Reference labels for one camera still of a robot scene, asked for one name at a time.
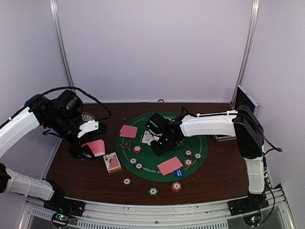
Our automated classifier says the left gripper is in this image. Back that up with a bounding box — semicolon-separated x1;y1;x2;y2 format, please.
46;112;96;160

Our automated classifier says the red-backed card deck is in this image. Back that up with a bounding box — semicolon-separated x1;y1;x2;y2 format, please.
81;139;105;156

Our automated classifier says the dealt card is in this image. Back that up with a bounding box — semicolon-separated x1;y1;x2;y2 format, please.
157;156;183;176
120;125;138;138

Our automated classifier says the orange 5 chip stack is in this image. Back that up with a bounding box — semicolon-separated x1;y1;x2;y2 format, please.
171;181;182;192

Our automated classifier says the black 100 chip stack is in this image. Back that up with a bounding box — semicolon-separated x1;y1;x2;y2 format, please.
121;177;132;187

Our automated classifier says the green 20 chip stack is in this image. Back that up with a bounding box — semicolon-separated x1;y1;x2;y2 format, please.
148;187;159;196

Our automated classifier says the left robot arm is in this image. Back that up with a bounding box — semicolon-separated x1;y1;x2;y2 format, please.
0;86;112;212

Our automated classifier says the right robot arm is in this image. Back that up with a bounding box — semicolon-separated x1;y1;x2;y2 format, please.
145;105;265;211

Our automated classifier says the playing card box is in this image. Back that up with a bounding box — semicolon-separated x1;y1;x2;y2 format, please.
103;152;122;173

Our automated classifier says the blue small blind button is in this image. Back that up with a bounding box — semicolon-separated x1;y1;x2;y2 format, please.
173;168;185;179

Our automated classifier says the dark blue mug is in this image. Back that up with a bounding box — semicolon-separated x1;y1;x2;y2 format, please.
72;112;83;125

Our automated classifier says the patterned round plate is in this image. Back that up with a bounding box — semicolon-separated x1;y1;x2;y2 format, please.
81;112;95;123

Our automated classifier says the round green poker mat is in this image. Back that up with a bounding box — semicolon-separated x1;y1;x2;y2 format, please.
116;113;208;182

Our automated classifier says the black triangular all-in button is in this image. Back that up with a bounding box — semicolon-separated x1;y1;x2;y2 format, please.
120;140;132;151

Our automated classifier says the aluminium poker chip case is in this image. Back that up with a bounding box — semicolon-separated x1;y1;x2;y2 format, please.
213;85;260;142

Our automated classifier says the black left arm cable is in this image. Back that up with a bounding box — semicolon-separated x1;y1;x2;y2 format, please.
40;86;113;121

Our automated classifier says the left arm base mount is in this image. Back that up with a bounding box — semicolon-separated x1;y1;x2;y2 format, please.
43;198;85;217

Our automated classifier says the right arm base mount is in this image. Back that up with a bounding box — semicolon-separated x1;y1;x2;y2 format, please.
228;197;269;216

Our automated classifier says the front aluminium rail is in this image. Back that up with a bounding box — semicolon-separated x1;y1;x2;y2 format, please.
17;188;296;229

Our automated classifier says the right aluminium frame post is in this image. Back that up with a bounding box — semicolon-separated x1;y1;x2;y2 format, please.
230;0;260;107

